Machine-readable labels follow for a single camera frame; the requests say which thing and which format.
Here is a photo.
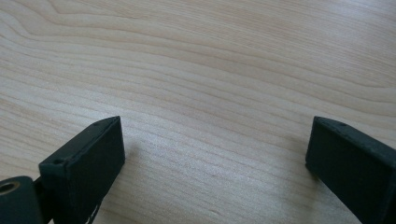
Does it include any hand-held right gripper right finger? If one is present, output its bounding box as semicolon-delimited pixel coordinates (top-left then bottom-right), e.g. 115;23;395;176
304;116;396;224

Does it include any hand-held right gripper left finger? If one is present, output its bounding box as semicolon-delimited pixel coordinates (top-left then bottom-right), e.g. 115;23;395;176
38;115;126;224

